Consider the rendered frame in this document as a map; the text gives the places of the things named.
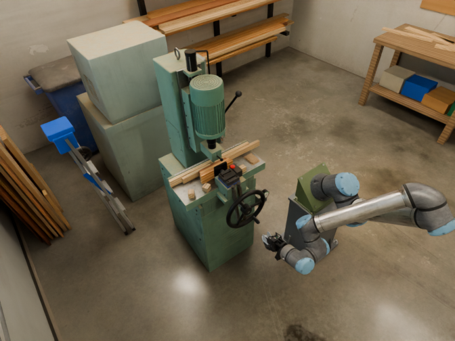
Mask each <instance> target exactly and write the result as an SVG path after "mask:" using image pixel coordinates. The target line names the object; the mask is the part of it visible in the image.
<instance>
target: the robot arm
mask: <svg viewBox="0 0 455 341"><path fill-rule="evenodd" d="M310 189H311V193H312V195H313V196H314V198H316V199H317V200H319V201H326V200H329V199H331V198H333V200H334V202H335V204H336V206H337V208H338V209H336V210H333V211H330V212H326V213H324V214H320V215H318V216H313V217H312V216H311V215H310V214H308V215H305V216H303V217H301V218H300V219H298V220H297V222H296V226H297V229H298V230H299V233H300V234H301V237H302V238H303V241H304V243H305V246H306V248H304V249H302V250H301V251H299V250H297V249H296V248H295V247H293V246H291V245H290V244H288V245H287V244H286V242H285V241H284V240H283V239H282V236H281V235H280V234H278V233H276V234H275V235H273V236H271V234H270V232H267V235H262V240H263V243H264V245H265V247H266V248H267V249H268V250H271V251H272V252H277V254H276V256H275V259H276V260H277V261H278V260H280V259H282V260H284V261H285V262H286V263H288V264H289V265H290V266H291V267H293V268H294V269H295V270H296V271H297V272H299V273H301V274H303V275H306V274H308V273H310V272H311V271H312V270H313V268H314V265H315V263H316V262H318V261H319V260H320V259H321V258H323V257H325V256H326V255H327V254H328V253H329V251H330V247H329V245H328V243H327V242H326V240H325V239H323V238H321V237H320V234H319V233H321V232H323V231H327V230H329V229H334V228H336V227H340V226H343V225H346V226H349V227H358V226H359V225H360V226H361V225H363V224H365V223H367V221H374V222H379V223H388V224H393V225H402V226H407V227H416V228H420V229H426V230H427V233H428V234H429V235H431V236H440V235H445V234H447V233H449V232H451V231H453V230H454V229H455V220H454V219H455V218H454V217H453V216H452V213H451V211H450V208H449V206H448V203H447V202H446V198H445V196H444V195H443V194H442V193H441V192H440V191H439V190H437V189H435V188H434V187H431V186H429V185H426V184H423V183H406V184H403V185H402V186H401V187H400V189H398V190H395V191H392V192H389V193H387V194H383V195H380V196H377V197H374V198H370V199H368V200H365V199H363V198H360V197H359V196H358V190H359V189H360V184H359V181H358V180H357V177H356V176H355V175H353V174H351V173H337V174H333V175H327V174H325V173H319V174H316V175H315V176H314V177H313V178H312V180H311V183H310ZM278 235H279V236H280V237H279V236H278Z"/></svg>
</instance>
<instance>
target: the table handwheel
mask: <svg viewBox="0 0 455 341"><path fill-rule="evenodd" d="M255 194H258V195H260V196H261V200H260V201H258V202H256V203H255V204H252V205H250V206H249V205H248V204H245V203H244V202H243V200H244V199H245V198H247V197H249V196H251V195H255ZM258 204H259V206H258V208H257V209H256V211H255V212H254V213H253V214H252V215H251V216H250V217H249V218H248V219H247V220H245V221H243V222H241V220H242V218H243V217H244V215H249V214H250V213H251V212H252V208H253V207H254V206H256V205H258ZM264 204H265V194H264V193H263V192H262V191H261V190H258V189H254V190H250V191H248V192H246V193H245V194H242V195H241V196H240V197H239V198H237V200H236V201H235V202H234V203H233V204H232V205H231V207H230V209H229V210H228V212H227V216H226V223H227V225H228V226H229V227H231V228H233V229H237V228H241V227H243V226H245V225H247V224H249V223H250V222H251V221H252V220H253V217H256V216H257V215H258V214H259V213H260V212H261V210H262V208H263V206H264ZM237 205H239V207H240V211H241V212H242V215H241V216H240V218H239V220H238V222H237V223H236V224H233V223H232V222H231V216H232V213H233V211H234V210H235V208H236V207H237Z"/></svg>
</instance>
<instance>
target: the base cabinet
mask: <svg viewBox="0 0 455 341"><path fill-rule="evenodd" d="M161 172H162V177H163V180H164V183H165V188H166V191H167V195H168V199H169V203H170V207H171V211H172V214H173V219H174V222H175V225H176V227H177V228H178V229H179V231H180V232H181V234H182V235H183V236H184V237H185V239H186V240H187V242H188V243H189V245H190V246H191V247H192V249H193V250H194V251H195V253H196V254H197V256H198V257H199V259H200V260H201V261H202V263H203V264H204V266H205V267H206V268H207V269H208V271H209V272H211V271H213V270H214V269H216V268H217V267H219V266H221V265H222V264H223V263H225V262H227V261H228V260H229V259H231V258H233V257H234V256H235V255H237V254H239V253H240V252H242V251H243V250H245V249H246V248H248V247H249V246H251V245H253V238H254V222H255V221H254V220H252V221H251V222H250V223H249V224H247V225H245V226H243V227H241V228H237V229H233V228H231V227H229V226H228V225H227V223H226V216H227V213H228V210H229V209H230V207H231V205H232V204H233V203H234V201H232V202H230V203H229V204H226V205H223V206H221V207H220V208H218V209H216V210H214V211H213V212H211V213H209V214H207V215H206V216H204V217H202V218H201V217H200V216H199V215H198V213H197V212H196V211H195V210H194V209H191V210H189V211H187V212H186V210H185V209H184V207H183V206H182V205H181V204H180V203H179V201H178V200H177V198H176V197H175V196H174V195H173V194H172V193H171V191H170V188H169V183H168V180H167V178H168V176H167V175H166V174H165V173H164V172H163V170H162V169H161ZM244 203H245V204H248V205H249V206H250V205H252V204H255V195H251V196H249V197H247V198H245V199H244ZM231 222H232V223H233V224H236V223H237V221H236V213H235V210H234V211H233V213H232V216H231Z"/></svg>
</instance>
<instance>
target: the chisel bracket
mask: <svg viewBox="0 0 455 341"><path fill-rule="evenodd" d="M200 149H201V151H202V152H203V153H204V154H205V155H206V156H207V157H208V158H209V159H210V160H211V161H212V162H214V161H216V160H218V159H219V158H218V157H217V156H219V157H220V158H222V156H221V149H220V148H219V147H218V146H217V145H216V148H215V149H213V150H211V149H209V148H208V143H207V140H204V141H201V142H200Z"/></svg>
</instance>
